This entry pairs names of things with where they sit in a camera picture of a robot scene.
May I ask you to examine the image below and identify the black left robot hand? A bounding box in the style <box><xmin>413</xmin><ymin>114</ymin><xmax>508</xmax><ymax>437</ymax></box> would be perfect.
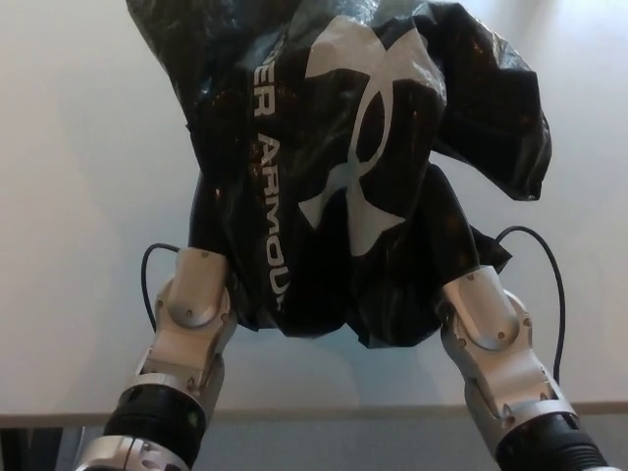
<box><xmin>187</xmin><ymin>177</ymin><xmax>242</xmax><ymax>277</ymax></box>

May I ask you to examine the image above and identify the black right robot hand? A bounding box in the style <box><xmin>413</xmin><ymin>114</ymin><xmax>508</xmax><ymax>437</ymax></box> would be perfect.
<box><xmin>425</xmin><ymin>165</ymin><xmax>493</xmax><ymax>289</ymax></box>

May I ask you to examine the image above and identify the black plastic Under Armour bag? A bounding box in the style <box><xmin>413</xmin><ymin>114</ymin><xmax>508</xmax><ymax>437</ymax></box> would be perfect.
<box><xmin>123</xmin><ymin>0</ymin><xmax>555</xmax><ymax>350</ymax></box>

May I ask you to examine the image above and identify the dark desk leg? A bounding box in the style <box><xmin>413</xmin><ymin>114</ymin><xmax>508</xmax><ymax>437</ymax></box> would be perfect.
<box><xmin>0</xmin><ymin>414</ymin><xmax>84</xmax><ymax>471</ymax></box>

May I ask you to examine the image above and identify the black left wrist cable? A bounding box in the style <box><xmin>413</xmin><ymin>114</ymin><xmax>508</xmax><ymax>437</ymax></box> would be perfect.
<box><xmin>139</xmin><ymin>242</ymin><xmax>182</xmax><ymax>336</ymax></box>

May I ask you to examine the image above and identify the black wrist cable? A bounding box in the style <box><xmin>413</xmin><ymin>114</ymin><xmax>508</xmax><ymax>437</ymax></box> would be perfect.
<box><xmin>139</xmin><ymin>242</ymin><xmax>182</xmax><ymax>336</ymax></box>
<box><xmin>492</xmin><ymin>225</ymin><xmax>566</xmax><ymax>390</ymax></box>

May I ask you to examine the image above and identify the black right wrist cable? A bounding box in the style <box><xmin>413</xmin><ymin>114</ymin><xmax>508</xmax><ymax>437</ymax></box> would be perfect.
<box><xmin>492</xmin><ymin>225</ymin><xmax>566</xmax><ymax>390</ymax></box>

